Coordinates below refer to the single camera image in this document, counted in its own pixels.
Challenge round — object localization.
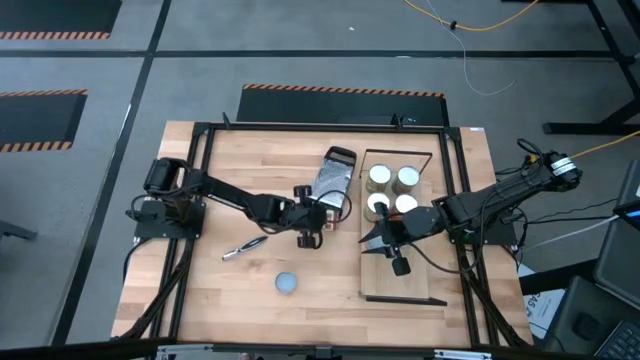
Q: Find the white cup tray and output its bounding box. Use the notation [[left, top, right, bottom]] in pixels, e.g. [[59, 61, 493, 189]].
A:
[[392, 193, 420, 221]]

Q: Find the black desk leg frame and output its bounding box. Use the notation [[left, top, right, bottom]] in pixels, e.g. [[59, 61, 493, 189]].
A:
[[501, 0, 640, 136]]

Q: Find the thick white cable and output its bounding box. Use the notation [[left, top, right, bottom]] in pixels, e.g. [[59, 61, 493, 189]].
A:
[[519, 214, 621, 253]]

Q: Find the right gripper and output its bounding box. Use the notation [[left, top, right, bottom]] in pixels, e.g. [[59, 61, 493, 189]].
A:
[[358, 205, 444, 258]]

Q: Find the silver and black hand tool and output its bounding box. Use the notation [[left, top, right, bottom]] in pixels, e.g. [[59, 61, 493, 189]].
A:
[[221, 235, 269, 263]]

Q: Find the white paper sheet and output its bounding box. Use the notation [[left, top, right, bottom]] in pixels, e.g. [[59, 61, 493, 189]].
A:
[[517, 263, 567, 341]]

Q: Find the grey case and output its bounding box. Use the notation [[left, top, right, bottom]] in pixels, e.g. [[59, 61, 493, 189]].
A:
[[593, 159, 640, 311]]

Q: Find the black floor mat striped edge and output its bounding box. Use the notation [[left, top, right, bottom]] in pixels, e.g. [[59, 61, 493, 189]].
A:
[[0, 0, 123, 41], [0, 89, 89, 154], [235, 83, 450, 127]]

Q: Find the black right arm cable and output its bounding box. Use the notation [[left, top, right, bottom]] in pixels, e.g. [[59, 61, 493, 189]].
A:
[[407, 219, 484, 275]]

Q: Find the black keyboard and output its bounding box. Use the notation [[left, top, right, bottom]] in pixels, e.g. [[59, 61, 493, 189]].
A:
[[593, 319, 640, 360]]

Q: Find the blue screen device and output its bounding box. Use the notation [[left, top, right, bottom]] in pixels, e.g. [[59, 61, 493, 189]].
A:
[[613, 183, 640, 232]]

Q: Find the yellow extension cable with plug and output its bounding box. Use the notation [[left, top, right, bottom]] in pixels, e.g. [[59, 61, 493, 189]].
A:
[[527, 129, 640, 166]]

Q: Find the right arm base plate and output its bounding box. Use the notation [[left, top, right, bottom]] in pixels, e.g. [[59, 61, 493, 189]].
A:
[[445, 204, 519, 246]]

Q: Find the white cup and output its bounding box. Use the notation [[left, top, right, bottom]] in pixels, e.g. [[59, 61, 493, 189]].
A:
[[365, 163, 394, 195], [392, 165, 421, 196]]

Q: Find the wooden shelf with black frame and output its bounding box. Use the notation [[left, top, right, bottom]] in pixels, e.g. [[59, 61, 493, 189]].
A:
[[357, 147, 448, 307]]

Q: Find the black table frame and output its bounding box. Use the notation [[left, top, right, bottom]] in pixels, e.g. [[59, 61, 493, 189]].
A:
[[113, 113, 534, 351]]

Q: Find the yellow floor cable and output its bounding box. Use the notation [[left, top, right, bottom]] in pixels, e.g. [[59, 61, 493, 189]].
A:
[[402, 0, 542, 33]]

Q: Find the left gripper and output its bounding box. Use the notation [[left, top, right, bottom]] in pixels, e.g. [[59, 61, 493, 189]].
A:
[[277, 197, 345, 237]]

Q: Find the grey stand foot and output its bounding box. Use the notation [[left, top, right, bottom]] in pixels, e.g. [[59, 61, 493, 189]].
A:
[[0, 218, 39, 242]]

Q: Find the black foreground crossbar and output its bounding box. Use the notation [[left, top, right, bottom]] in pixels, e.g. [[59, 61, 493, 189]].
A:
[[0, 337, 640, 360]]

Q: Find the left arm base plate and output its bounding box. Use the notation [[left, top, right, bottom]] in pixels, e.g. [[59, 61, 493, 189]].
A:
[[133, 199, 207, 240]]

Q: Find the thin white floor cable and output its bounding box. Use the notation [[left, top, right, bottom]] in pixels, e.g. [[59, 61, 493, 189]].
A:
[[423, 0, 516, 97]]

